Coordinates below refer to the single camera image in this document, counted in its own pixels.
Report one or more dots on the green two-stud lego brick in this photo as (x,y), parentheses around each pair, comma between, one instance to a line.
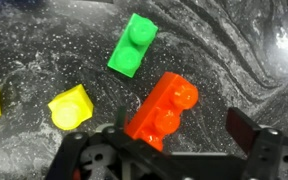
(132,45)

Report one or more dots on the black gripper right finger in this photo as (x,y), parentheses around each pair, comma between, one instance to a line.
(267,150)

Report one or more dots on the orange four-stud lego brick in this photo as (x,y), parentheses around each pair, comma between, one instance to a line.
(165,110)

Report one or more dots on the small yellow one-stud lego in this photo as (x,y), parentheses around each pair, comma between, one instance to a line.
(71,108)

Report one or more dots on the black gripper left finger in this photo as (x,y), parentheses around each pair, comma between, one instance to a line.
(84,156)

